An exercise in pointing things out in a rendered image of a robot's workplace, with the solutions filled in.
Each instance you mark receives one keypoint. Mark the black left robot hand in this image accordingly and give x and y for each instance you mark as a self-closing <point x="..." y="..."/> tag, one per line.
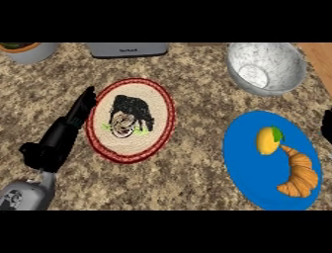
<point x="56" y="138"/>

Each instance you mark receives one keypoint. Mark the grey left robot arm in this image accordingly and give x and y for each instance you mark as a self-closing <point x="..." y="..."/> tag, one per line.
<point x="25" y="194"/>

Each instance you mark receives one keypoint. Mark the yellow lemon with leaf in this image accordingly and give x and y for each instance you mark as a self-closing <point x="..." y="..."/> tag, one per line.
<point x="267" y="141"/>

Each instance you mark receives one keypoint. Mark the blue plate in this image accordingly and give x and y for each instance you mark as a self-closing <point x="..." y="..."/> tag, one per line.
<point x="270" y="161"/>

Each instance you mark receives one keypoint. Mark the white marble bowl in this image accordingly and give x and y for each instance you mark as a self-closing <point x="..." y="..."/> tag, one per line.
<point x="266" y="67"/>

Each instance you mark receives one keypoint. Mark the brown croissant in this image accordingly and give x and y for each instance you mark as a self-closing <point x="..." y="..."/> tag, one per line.
<point x="300" y="176"/>

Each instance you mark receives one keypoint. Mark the round woven red-rimmed placemat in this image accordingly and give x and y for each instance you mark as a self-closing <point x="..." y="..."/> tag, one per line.
<point x="131" y="120"/>

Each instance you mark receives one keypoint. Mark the grey plant pot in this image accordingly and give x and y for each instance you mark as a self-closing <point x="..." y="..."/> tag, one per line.
<point x="26" y="51"/>

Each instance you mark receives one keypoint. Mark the grey toaster appliance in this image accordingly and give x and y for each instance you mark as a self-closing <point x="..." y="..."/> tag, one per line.
<point x="127" y="49"/>

